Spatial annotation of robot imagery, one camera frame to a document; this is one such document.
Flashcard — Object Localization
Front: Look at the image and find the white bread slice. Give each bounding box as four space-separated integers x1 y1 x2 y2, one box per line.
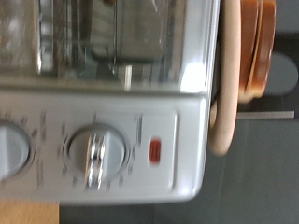
253 0 278 97
237 0 261 105

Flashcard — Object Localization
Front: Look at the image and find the round wooden plate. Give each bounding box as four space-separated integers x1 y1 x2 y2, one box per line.
208 0 242 157

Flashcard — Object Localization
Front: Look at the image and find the silver oven knob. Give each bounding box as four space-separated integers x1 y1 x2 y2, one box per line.
0 122 32 181
64 124 132 190

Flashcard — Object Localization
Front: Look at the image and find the wire oven rack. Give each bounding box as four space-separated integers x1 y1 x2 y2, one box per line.
36 0 176 76

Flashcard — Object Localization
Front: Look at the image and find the silver toaster oven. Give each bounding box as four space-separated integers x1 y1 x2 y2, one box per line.
0 0 222 206

